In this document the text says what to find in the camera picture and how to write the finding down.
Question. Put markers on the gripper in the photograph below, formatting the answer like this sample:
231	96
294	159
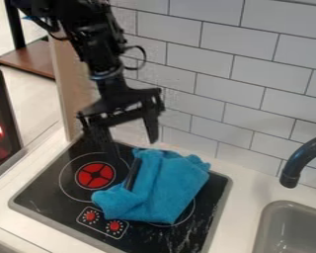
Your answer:
121	103

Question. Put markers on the blue cloth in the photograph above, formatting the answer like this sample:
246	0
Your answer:
160	187

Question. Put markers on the toy microwave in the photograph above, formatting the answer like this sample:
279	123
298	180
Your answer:
0	131

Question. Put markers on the tap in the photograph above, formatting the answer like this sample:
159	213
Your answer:
297	161

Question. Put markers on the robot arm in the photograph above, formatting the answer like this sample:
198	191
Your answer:
88	29

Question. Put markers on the toy stove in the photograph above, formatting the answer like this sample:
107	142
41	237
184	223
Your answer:
55	194

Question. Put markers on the wooden table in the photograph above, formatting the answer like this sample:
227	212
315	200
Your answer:
28	57

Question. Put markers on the toy sink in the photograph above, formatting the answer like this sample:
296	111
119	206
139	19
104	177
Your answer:
292	230

